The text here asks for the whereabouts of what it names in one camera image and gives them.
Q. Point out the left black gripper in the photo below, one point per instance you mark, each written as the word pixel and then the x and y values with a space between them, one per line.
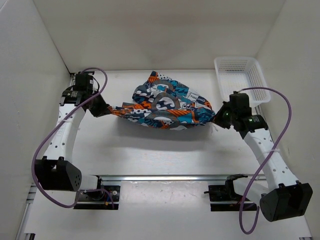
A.
pixel 103 109

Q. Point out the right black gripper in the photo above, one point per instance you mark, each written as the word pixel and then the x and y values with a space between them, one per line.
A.
pixel 218 119

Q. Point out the colourful patterned shorts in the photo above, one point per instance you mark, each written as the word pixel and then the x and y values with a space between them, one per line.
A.
pixel 165 103

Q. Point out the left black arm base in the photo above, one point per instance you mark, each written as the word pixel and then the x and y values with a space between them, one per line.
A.
pixel 100 200

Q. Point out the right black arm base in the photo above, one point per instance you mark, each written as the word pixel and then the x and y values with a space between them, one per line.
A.
pixel 221 201

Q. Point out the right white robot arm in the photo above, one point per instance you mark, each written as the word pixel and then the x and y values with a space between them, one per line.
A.
pixel 285 196

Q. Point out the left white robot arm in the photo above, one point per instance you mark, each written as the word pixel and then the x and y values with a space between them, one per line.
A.
pixel 54 170

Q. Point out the white plastic mesh basket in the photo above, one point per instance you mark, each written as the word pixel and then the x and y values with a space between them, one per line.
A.
pixel 237 72

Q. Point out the aluminium front rail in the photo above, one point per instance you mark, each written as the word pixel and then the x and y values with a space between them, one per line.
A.
pixel 165 178

